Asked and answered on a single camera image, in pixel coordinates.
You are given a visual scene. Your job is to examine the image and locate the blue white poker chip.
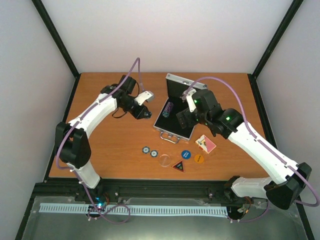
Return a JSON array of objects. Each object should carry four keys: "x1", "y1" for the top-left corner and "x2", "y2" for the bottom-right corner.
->
[
  {"x1": 150, "y1": 150, "x2": 158, "y2": 158},
  {"x1": 142, "y1": 146, "x2": 150, "y2": 154}
]

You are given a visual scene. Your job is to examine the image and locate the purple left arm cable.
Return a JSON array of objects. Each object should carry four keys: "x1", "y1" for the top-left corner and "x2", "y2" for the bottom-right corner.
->
[{"x1": 55, "y1": 57, "x2": 141, "y2": 223}]

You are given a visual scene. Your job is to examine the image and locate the orange round token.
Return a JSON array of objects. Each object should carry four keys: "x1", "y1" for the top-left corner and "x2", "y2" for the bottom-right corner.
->
[{"x1": 194, "y1": 154, "x2": 205, "y2": 164}]

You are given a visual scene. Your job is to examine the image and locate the aluminium poker case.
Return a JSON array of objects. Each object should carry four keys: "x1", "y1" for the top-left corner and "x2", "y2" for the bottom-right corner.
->
[{"x1": 153, "y1": 73, "x2": 194, "y2": 144}]

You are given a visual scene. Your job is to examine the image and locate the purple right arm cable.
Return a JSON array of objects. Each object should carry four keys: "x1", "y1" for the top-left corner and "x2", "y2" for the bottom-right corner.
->
[{"x1": 181, "y1": 76, "x2": 320, "y2": 222}]

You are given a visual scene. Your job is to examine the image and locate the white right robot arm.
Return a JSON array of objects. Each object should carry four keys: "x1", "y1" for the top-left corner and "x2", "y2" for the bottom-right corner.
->
[{"x1": 176, "y1": 88, "x2": 312, "y2": 210}]

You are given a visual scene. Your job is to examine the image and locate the white cable duct strip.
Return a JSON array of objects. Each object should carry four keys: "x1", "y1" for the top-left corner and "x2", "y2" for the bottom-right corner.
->
[{"x1": 38, "y1": 203, "x2": 228, "y2": 218}]

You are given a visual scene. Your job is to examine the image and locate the black red triangle token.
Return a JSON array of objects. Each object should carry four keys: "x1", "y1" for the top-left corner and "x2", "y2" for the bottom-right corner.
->
[{"x1": 171, "y1": 160, "x2": 185, "y2": 173}]

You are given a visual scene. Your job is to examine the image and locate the black aluminium frame rail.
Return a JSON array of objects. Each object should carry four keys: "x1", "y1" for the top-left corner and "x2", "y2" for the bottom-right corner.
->
[{"x1": 47, "y1": 177, "x2": 301, "y2": 203}]

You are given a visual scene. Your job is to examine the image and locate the blue round token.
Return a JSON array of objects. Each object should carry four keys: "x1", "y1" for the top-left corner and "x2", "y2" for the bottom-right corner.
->
[{"x1": 181, "y1": 150, "x2": 192, "y2": 160}]

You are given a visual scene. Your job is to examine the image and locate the purple poker chip stack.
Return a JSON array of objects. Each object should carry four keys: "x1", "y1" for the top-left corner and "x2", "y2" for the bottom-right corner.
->
[{"x1": 162, "y1": 102, "x2": 174, "y2": 118}]

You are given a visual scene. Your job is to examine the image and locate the pink playing card deck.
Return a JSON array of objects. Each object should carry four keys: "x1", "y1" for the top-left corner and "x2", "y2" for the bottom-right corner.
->
[{"x1": 195, "y1": 134, "x2": 217, "y2": 154}]

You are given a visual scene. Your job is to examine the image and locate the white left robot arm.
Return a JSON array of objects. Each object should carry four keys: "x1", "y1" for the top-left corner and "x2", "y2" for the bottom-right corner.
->
[{"x1": 54, "y1": 75, "x2": 155, "y2": 202}]

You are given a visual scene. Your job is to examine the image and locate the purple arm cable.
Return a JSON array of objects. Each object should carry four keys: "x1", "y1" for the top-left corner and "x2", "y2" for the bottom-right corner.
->
[
  {"x1": 55, "y1": 57, "x2": 141, "y2": 223},
  {"x1": 181, "y1": 76, "x2": 320, "y2": 222}
]

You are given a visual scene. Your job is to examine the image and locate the clear round disc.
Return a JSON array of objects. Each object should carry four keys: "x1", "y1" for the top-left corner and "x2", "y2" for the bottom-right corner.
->
[{"x1": 158, "y1": 154, "x2": 171, "y2": 167}]

